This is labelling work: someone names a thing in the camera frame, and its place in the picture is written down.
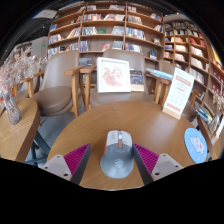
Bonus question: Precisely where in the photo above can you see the glass vase with pink flowers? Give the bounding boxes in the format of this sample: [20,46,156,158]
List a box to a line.
[0,46,48,126]

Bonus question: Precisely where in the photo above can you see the dark cover book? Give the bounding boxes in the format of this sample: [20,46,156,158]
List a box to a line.
[129,69,145,92]

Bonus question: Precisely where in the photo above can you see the white sign with wooden base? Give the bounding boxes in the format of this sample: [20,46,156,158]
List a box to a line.
[162,67,195,120]

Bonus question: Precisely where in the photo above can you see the wooden side table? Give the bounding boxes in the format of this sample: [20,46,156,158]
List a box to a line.
[0,97,41,164]
[196,114,224,161]

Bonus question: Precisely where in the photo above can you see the tall wooden bookshelf with poster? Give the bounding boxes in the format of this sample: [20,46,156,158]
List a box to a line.
[163,14,224,114]

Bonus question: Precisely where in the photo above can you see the small white sign card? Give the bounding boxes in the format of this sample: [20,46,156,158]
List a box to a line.
[215,113,224,139]

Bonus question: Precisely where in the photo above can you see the white framed floral picture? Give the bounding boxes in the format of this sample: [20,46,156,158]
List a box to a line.
[96,56,132,94]

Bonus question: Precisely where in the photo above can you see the round blue mouse pad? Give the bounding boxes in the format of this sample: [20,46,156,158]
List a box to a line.
[183,127,209,164]

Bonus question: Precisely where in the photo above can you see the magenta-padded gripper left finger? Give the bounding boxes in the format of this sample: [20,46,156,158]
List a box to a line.
[40,143,92,186]

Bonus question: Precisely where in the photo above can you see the wide wooden bookshelf unit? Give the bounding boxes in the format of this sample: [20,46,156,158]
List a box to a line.
[46,1,166,61]

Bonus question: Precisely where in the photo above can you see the blue book stack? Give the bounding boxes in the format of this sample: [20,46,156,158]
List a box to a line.
[145,67,174,82]

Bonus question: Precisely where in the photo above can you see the stack of books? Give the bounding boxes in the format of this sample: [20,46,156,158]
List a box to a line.
[194,101,218,126]

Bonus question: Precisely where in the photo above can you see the grey computer mouse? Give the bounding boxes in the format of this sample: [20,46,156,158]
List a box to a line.
[99,130,135,179]

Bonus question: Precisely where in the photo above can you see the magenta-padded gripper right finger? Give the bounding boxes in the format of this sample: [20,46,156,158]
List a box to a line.
[131,143,184,186]

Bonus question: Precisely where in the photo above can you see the brown leather wooden armchair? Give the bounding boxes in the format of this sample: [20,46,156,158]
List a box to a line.
[28,49,86,118]
[146,61,201,123]
[79,49,158,111]

